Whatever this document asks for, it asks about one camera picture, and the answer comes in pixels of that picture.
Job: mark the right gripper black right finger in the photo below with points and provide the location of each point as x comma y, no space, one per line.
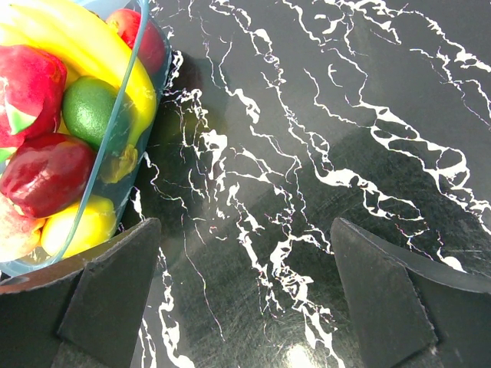
407,310

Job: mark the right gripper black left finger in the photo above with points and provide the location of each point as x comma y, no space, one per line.
84,311

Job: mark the pink peach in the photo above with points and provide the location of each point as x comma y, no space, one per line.
19,234

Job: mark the yellow lemon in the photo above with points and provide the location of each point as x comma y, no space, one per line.
97,225

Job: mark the green lime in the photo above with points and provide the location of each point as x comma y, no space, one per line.
86,109

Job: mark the transparent blue plastic fruit tray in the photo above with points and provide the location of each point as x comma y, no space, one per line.
116,162

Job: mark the pink dragon fruit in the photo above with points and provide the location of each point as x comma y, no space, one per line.
32,88

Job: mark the yellow banana bunch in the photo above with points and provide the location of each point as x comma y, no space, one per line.
85,42

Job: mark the red apple behind bananas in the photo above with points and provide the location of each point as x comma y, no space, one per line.
126,22

